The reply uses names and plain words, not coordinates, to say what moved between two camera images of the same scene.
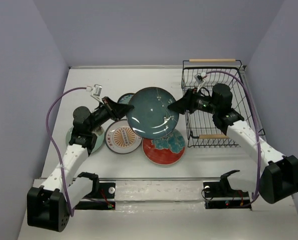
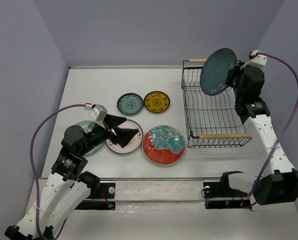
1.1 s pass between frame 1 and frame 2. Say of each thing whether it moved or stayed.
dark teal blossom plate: moved
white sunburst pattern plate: stayed
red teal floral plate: stayed
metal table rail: stayed
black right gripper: moved
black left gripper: moved
